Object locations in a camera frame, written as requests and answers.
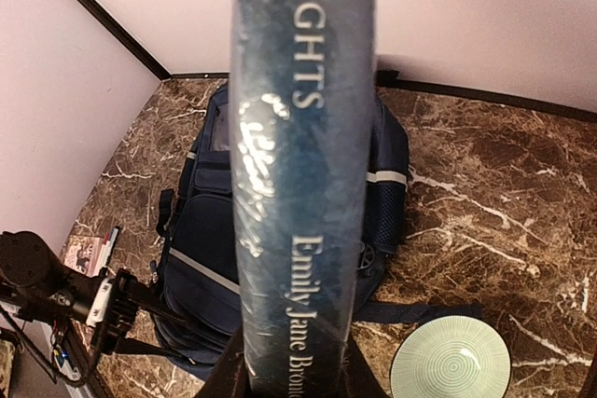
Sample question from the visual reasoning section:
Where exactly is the dark blue hardcover book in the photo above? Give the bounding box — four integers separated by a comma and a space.
229, 0, 375, 397

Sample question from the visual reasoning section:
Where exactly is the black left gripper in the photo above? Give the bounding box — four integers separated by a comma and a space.
101, 268, 252, 398

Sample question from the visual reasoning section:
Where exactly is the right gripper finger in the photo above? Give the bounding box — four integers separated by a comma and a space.
342, 336, 389, 398

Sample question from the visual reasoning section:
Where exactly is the pink cover book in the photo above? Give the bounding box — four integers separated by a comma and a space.
63, 236, 104, 277

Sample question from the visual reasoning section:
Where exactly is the red cap marker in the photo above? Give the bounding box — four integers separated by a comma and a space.
94, 232, 111, 275

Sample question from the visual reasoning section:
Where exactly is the near green ceramic bowl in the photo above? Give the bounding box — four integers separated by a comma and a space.
390, 315, 512, 398

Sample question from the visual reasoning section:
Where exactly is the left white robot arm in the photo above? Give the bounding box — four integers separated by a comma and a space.
1, 231, 187, 388

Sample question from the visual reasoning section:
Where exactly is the navy blue student backpack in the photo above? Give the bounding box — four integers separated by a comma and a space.
151, 85, 482, 380

